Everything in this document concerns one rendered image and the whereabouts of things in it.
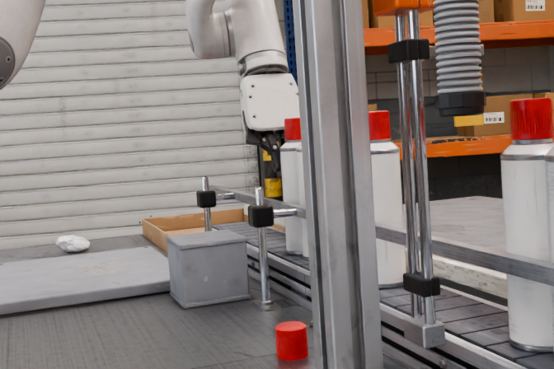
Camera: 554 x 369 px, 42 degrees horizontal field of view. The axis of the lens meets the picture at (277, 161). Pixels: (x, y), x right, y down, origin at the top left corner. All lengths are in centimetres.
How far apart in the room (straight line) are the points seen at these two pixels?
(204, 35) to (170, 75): 378
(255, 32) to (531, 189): 71
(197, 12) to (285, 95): 19
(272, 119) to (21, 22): 45
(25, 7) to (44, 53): 414
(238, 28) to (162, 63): 376
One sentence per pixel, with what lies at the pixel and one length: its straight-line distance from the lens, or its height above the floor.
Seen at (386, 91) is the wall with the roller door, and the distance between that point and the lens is 533.
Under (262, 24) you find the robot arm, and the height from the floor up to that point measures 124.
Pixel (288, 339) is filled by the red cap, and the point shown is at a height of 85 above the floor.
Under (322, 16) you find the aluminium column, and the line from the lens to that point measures 59.
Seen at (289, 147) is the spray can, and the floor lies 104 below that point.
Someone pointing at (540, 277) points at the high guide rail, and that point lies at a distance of 57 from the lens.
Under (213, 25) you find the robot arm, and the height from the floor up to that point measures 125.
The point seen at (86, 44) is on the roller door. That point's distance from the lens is 502.
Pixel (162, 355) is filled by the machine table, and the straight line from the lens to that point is 84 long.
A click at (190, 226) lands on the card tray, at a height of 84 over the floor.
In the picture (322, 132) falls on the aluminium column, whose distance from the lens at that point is 59.
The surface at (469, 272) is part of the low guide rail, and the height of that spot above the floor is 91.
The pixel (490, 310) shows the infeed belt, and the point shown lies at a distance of 76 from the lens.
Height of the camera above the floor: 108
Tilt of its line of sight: 3 degrees down
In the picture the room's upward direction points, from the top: 4 degrees counter-clockwise
